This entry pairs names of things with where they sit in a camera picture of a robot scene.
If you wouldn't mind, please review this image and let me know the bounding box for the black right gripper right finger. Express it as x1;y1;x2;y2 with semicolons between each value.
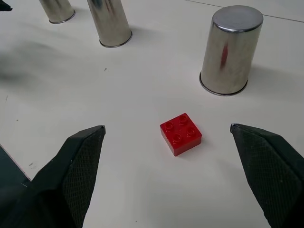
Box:
229;123;304;228

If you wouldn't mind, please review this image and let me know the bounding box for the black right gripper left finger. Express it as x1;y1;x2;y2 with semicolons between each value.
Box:
0;125;106;228

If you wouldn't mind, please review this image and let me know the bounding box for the red toy building brick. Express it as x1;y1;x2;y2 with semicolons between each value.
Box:
160;113;203;157

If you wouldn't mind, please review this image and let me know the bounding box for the stainless steel cup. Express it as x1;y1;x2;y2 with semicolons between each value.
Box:
199;5;264;96
86;0;133;48
38;0;76;24

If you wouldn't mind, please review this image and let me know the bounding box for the black left gripper tip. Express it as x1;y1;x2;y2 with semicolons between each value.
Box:
0;0;13;12

